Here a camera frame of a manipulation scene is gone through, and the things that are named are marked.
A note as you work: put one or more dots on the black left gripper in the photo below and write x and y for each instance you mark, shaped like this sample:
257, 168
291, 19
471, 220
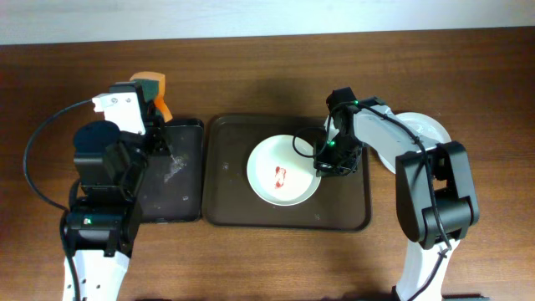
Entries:
155, 123

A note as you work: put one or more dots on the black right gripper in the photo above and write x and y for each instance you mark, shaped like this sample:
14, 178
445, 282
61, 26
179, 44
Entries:
334, 165

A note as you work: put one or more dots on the orange green sponge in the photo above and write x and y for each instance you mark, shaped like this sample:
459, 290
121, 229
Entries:
154, 88

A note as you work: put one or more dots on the cream plate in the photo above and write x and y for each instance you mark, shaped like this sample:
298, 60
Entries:
280, 171

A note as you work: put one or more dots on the grey plate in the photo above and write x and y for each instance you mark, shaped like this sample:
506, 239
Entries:
389, 140

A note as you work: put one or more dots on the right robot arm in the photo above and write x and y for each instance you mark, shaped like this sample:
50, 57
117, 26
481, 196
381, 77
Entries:
434, 190

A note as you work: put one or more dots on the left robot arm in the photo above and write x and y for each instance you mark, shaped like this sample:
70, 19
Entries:
111, 156

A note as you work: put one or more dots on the small black tray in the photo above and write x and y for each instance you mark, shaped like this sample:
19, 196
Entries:
172, 188

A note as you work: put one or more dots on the large brown tray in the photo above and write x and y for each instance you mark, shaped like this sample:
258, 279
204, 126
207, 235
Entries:
341, 203

